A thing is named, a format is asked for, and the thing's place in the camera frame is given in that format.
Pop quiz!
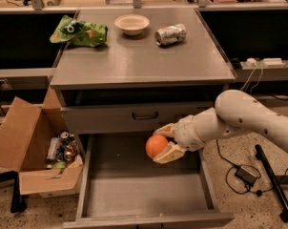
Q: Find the cardboard box with trash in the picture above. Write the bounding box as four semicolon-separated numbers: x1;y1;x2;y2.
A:
0;89;82;198

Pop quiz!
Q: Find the white power strip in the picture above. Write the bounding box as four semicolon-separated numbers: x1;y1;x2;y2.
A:
245;58;285;68

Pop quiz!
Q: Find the green chip bag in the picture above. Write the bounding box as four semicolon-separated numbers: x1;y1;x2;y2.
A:
50;15;108;48

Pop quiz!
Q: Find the crushed silver soda can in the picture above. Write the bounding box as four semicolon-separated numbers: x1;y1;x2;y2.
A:
154;24;187;46

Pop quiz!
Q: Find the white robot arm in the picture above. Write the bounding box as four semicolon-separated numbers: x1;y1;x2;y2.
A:
153;90;288;164

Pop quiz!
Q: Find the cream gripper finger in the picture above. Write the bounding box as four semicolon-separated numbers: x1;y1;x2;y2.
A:
154;123;175;138
153;141;185;164

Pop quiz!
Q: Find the black stool leg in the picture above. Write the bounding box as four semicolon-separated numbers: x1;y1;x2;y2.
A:
0;171;27;213

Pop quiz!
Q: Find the white paper bowl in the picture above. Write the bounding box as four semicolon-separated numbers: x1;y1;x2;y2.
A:
114;14;150;36

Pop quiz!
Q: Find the closed grey top drawer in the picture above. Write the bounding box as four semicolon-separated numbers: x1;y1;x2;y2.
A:
61;101;213;135

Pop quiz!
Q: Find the orange fruit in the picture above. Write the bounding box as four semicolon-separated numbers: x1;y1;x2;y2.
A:
145;135;168;158

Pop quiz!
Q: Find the black metal stand leg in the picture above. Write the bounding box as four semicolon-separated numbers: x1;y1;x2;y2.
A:
255;144;288;222

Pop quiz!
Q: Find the grey drawer cabinet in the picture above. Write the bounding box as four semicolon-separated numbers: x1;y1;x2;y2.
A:
50;7;237;229

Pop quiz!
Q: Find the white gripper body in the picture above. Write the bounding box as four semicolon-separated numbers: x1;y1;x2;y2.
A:
174;115;205;152

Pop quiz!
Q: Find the open grey middle drawer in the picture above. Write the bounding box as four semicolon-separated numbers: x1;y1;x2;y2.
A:
63;133;234;229

